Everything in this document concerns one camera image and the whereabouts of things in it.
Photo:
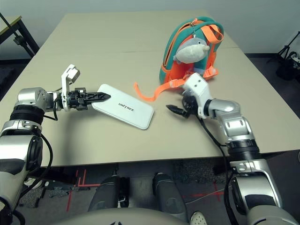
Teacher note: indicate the teal and orange backpack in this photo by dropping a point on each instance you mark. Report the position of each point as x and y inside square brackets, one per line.
[174, 70]

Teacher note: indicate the white perforated shoe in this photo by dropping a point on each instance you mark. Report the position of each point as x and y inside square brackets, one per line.
[197, 219]

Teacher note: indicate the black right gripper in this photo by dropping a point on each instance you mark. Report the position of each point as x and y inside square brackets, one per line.
[189, 104]

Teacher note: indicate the black camera tripod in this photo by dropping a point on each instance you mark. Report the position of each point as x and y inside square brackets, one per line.
[287, 47]

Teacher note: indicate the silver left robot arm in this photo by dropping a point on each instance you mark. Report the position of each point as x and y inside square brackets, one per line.
[28, 98]

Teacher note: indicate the wooden side table black frame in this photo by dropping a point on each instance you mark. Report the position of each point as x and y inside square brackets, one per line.
[9, 23]

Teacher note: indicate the black equipment bag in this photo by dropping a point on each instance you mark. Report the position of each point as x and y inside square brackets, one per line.
[289, 69]

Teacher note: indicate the dark grey right robot leg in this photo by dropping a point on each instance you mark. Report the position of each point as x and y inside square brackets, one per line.
[167, 194]

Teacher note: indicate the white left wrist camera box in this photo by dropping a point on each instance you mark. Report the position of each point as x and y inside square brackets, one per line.
[70, 72]

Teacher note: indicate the white Unitree pencil case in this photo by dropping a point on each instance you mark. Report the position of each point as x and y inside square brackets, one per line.
[126, 107]

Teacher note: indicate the black stand pole with clamp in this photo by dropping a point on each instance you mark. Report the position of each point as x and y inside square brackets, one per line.
[7, 22]

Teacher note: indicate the dark grey robot leg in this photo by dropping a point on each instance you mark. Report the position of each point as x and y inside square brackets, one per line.
[105, 192]
[167, 194]

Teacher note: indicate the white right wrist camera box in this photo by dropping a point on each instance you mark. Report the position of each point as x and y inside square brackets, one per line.
[198, 89]

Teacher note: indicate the grey white plush toy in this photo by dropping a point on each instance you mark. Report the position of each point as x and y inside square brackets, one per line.
[189, 52]

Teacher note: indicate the beige robot torso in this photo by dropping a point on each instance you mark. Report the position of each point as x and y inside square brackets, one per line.
[131, 218]

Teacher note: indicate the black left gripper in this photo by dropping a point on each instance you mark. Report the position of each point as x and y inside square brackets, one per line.
[76, 99]

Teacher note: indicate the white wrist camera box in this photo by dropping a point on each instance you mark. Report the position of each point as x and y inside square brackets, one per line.
[70, 72]
[198, 89]

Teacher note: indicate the dark grey left robot leg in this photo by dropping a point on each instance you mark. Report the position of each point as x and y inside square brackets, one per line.
[105, 192]

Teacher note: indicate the dark speckled foam mat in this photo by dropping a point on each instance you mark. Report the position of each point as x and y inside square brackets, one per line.
[197, 168]

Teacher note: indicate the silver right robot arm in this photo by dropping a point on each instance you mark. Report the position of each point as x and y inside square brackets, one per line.
[234, 122]

